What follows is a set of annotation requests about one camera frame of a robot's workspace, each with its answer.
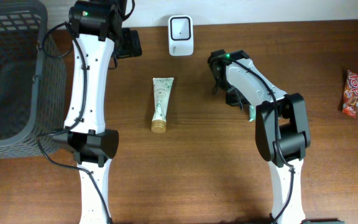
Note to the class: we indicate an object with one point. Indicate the white barcode scanner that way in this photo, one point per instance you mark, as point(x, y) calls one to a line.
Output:
point(180, 35)

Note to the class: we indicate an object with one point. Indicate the white tube with gold cap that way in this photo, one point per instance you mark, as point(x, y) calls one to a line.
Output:
point(162, 89)

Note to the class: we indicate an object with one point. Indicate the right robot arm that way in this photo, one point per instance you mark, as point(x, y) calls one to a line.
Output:
point(282, 132)

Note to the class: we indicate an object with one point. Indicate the grey plastic mesh basket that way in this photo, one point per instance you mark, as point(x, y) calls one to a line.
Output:
point(32, 85)

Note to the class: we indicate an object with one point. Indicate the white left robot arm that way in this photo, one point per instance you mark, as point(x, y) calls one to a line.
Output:
point(99, 39)

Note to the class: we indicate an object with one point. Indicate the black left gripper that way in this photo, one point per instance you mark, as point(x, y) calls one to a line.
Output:
point(133, 46)

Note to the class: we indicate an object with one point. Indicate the red snack bar wrapper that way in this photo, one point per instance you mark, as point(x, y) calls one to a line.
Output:
point(350, 94)

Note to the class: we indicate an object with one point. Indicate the teal snack packet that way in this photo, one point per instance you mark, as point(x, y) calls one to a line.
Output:
point(252, 113)

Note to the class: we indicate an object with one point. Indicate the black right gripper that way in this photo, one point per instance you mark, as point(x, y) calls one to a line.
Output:
point(234, 99)

